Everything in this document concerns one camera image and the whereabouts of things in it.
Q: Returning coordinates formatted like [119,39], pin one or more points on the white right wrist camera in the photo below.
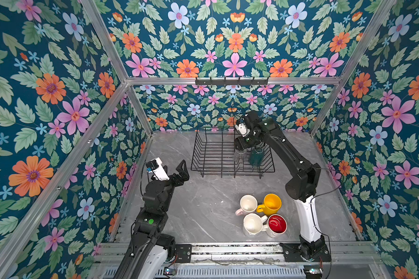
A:
[243,129]

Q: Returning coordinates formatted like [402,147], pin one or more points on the yellow mug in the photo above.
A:
[270,206]

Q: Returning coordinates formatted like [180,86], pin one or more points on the clear glass cup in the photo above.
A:
[240,157]

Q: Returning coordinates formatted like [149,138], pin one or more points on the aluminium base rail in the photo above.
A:
[337,252]

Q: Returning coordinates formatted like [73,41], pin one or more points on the black hook rail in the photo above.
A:
[236,81]

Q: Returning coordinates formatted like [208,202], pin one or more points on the white mug red inside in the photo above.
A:
[276,226]

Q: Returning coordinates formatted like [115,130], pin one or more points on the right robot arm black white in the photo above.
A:
[302,187]

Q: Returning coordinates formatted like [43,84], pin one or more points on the aluminium frame post back left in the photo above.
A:
[115,60]

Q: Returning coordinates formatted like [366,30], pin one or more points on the green mug cream inside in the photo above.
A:
[256,156]

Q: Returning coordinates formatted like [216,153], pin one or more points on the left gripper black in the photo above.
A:
[184,175]

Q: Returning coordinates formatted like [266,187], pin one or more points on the black wire dish rack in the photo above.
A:
[213,154]

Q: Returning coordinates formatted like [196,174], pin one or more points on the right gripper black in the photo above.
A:
[240,145]

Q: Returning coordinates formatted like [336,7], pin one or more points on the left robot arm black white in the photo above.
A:
[149,247]

